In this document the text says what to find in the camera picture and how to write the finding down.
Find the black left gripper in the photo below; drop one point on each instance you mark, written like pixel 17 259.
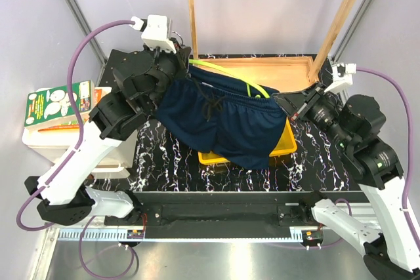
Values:
pixel 182 63

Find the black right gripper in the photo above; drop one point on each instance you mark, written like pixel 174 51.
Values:
pixel 294 103

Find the neon yellow clothes hanger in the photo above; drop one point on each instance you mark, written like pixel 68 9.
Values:
pixel 219 70

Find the navy blue shorts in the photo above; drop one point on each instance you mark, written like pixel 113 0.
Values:
pixel 210 112

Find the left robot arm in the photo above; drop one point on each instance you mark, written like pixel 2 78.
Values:
pixel 64 198

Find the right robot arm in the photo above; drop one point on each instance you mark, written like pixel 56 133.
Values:
pixel 392 251

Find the wooden clothes rack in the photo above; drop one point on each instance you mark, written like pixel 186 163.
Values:
pixel 286 74

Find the yellow plastic tray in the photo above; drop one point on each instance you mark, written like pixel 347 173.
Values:
pixel 285 146

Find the black foam board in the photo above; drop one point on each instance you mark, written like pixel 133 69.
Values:
pixel 111 67

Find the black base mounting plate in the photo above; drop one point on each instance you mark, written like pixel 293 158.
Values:
pixel 223 215

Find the green printed cardboard box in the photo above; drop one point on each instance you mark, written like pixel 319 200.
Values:
pixel 50 109

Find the white plastic container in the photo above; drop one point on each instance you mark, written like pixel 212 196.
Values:
pixel 52 144

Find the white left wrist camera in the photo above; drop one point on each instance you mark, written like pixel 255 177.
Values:
pixel 156 31

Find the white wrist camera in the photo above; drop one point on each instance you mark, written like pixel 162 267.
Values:
pixel 156 31
pixel 342 77

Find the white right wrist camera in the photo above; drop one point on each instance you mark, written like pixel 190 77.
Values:
pixel 342 77

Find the left aluminium frame post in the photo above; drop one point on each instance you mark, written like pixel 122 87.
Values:
pixel 84 26

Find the aluminium frame post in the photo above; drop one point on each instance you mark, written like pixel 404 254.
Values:
pixel 84 26
pixel 351 30

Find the right aluminium frame post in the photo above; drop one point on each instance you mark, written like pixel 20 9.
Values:
pixel 351 30

